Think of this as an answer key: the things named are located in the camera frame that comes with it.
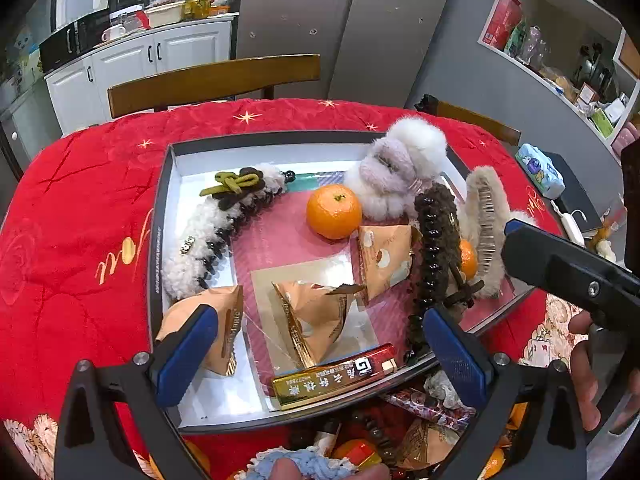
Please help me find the beige fluffy hair clip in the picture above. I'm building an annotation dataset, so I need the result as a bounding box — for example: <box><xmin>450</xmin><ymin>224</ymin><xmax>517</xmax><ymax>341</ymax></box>
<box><xmin>459</xmin><ymin>165</ymin><xmax>540</xmax><ymax>297</ymax></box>

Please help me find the purple white fluffy hair clip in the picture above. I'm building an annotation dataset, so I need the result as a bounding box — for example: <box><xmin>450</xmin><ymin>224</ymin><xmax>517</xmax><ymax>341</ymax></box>
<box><xmin>344</xmin><ymin>117</ymin><xmax>449</xmax><ymax>222</ymax></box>

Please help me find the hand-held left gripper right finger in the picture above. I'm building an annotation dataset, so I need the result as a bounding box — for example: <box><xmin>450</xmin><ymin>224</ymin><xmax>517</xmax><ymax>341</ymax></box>
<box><xmin>423</xmin><ymin>306</ymin><xmax>588</xmax><ymax>480</ymax></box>

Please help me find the white kitchen cabinet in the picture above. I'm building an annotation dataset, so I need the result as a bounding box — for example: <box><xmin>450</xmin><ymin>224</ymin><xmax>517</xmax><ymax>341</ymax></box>
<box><xmin>42</xmin><ymin>12</ymin><xmax>237</xmax><ymax>137</ymax></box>

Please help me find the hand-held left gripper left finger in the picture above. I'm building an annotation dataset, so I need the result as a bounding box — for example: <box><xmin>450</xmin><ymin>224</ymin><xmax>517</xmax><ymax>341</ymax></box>
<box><xmin>54</xmin><ymin>304</ymin><xmax>220</xmax><ymax>480</ymax></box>

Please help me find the printed foil wrapper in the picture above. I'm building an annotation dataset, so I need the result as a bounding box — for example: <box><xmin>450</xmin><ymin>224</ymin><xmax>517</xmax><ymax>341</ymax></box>
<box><xmin>382</xmin><ymin>389</ymin><xmax>477</xmax><ymax>432</ymax></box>

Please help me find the person's right hand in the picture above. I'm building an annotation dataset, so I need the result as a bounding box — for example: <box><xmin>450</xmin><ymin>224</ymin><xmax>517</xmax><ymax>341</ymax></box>
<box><xmin>568</xmin><ymin>309</ymin><xmax>604</xmax><ymax>434</ymax></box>

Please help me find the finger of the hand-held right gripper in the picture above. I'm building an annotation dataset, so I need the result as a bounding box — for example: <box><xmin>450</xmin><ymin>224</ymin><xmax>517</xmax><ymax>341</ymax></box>
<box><xmin>501</xmin><ymin>218</ymin><xmax>630</xmax><ymax>330</ymax></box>

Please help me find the brown fuzzy hair claw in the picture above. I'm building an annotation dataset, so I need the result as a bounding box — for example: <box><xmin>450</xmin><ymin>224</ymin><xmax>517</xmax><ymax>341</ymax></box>
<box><xmin>404</xmin><ymin>182</ymin><xmax>487</xmax><ymax>357</ymax></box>

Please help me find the cream plastic basin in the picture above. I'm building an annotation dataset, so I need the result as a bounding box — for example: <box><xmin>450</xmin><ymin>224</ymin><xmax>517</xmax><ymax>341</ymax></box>
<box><xmin>144</xmin><ymin>2</ymin><xmax>187</xmax><ymax>29</ymax></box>

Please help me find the white charger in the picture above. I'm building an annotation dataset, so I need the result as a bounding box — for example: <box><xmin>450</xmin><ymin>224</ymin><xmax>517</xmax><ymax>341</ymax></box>
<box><xmin>550</xmin><ymin>200</ymin><xmax>587</xmax><ymax>247</ymax></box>

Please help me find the black microwave oven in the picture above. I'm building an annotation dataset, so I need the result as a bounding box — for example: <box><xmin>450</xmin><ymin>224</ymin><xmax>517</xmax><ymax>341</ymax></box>
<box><xmin>39</xmin><ymin>7</ymin><xmax>112</xmax><ymax>74</ymax></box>

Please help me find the white fluffy hair claw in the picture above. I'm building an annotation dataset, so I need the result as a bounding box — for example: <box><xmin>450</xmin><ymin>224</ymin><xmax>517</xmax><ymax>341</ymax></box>
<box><xmin>161</xmin><ymin>162</ymin><xmax>297</xmax><ymax>297</ymax></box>

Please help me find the brown bead bracelet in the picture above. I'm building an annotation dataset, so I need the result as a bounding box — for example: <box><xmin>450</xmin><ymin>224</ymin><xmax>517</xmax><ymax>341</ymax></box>
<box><xmin>349</xmin><ymin>409</ymin><xmax>398</xmax><ymax>468</ymax></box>

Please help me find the red printed blanket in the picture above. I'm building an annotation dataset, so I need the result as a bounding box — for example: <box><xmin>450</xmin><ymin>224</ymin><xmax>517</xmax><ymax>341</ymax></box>
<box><xmin>0</xmin><ymin>97</ymin><xmax>603</xmax><ymax>480</ymax></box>

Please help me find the black flat box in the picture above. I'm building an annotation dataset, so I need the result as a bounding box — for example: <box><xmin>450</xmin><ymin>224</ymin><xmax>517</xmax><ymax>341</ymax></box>
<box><xmin>542</xmin><ymin>152</ymin><xmax>605</xmax><ymax>234</ymax></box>

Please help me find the gold red bar box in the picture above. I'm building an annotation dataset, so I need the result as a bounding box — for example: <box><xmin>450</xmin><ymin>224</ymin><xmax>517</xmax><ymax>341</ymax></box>
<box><xmin>272</xmin><ymin>343</ymin><xmax>399</xmax><ymax>412</ymax></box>

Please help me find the blue white scrunchie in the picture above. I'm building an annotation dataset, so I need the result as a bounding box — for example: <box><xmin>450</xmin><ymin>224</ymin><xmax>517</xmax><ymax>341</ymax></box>
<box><xmin>247</xmin><ymin>446</ymin><xmax>362</xmax><ymax>480</ymax></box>

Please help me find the blue printed tissue pack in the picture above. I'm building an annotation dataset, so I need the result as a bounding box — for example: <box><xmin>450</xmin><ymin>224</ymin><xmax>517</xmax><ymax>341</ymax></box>
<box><xmin>515</xmin><ymin>142</ymin><xmax>567</xmax><ymax>201</ymax></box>

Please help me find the person's left hand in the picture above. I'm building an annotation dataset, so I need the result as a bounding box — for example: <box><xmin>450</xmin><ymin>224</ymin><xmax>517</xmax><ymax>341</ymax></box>
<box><xmin>269</xmin><ymin>459</ymin><xmax>392</xmax><ymax>480</ymax></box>

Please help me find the white wall shelf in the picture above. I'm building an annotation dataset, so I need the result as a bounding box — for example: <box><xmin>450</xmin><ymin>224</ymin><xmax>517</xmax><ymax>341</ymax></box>
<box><xmin>477</xmin><ymin>0</ymin><xmax>640</xmax><ymax>161</ymax></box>

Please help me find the black shallow box tray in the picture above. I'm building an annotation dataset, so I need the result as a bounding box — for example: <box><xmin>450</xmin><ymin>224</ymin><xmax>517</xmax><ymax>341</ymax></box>
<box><xmin>147</xmin><ymin>130</ymin><xmax>547</xmax><ymax>436</ymax></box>

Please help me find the green knotted hair tie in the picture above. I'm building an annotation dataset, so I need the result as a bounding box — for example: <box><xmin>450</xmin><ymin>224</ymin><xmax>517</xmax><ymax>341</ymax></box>
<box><xmin>200</xmin><ymin>169</ymin><xmax>267</xmax><ymax>200</ymax></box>

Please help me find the silver refrigerator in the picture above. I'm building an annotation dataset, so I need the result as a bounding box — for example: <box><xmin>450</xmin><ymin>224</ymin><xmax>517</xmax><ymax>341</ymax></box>
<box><xmin>234</xmin><ymin>0</ymin><xmax>462</xmax><ymax>111</ymax></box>

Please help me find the wooden chair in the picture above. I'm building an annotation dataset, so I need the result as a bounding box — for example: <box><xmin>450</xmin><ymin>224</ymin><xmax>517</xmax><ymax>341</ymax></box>
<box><xmin>414</xmin><ymin>93</ymin><xmax>522</xmax><ymax>147</ymax></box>
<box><xmin>107</xmin><ymin>53</ymin><xmax>322</xmax><ymax>119</ymax></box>

